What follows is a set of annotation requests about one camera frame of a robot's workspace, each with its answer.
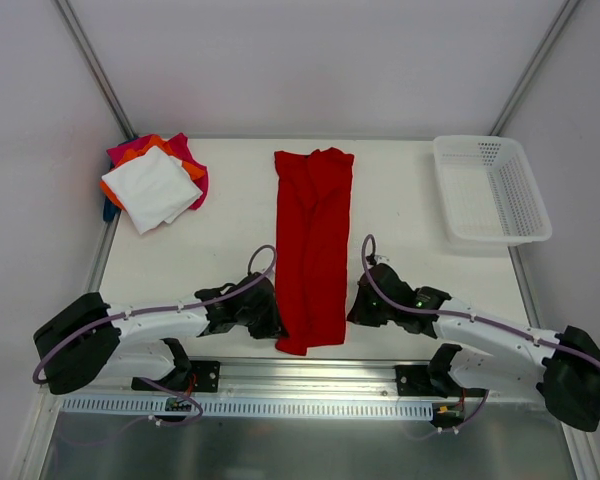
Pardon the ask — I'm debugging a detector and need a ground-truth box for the red t shirt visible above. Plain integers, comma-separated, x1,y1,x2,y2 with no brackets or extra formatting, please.
274,148,354,356

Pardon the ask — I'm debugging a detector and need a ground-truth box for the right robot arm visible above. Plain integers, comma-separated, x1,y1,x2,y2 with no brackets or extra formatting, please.
347,263,600,432

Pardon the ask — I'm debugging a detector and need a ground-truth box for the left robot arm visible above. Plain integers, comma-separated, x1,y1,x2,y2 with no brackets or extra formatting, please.
33,273,287,395

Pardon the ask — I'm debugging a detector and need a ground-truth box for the orange folded t shirt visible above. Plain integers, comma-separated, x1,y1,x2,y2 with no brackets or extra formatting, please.
98,135,206,211

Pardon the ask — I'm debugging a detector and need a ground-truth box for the white folded t shirt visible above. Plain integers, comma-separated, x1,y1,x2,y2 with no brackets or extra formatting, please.
102,147,202,235

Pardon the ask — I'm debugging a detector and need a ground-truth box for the white plastic basket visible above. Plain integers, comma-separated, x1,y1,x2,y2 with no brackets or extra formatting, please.
433,135,552,247

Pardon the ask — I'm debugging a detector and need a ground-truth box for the blue folded t shirt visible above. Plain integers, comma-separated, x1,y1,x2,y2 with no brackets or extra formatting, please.
102,197,119,223

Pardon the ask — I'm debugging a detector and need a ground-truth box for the pink folded t shirt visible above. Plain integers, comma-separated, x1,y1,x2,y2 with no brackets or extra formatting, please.
107,133,210,210

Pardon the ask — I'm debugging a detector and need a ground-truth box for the aluminium mounting rail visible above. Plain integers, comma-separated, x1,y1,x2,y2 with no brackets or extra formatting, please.
39,352,551,401

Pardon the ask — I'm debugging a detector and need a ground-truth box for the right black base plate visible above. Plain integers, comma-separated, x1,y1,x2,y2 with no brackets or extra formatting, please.
394,364,486,398

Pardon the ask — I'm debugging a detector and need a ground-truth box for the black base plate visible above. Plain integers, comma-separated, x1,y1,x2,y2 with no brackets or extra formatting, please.
394,364,486,398
131,358,221,393

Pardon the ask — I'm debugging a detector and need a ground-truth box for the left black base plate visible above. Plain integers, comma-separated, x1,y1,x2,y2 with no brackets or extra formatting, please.
131,358,221,393

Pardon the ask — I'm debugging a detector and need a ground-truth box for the white slotted cable duct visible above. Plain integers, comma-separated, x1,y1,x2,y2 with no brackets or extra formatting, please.
61,395,434,422

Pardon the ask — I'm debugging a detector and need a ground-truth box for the left metal frame post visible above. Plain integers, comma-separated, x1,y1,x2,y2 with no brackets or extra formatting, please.
52,0,136,140

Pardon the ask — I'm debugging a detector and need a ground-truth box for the metal frame post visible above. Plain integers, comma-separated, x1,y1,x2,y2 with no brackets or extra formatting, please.
52,0,136,140
489,0,583,136

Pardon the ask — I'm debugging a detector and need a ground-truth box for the right metal frame post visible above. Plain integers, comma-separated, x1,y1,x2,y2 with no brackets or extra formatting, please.
489,0,583,136

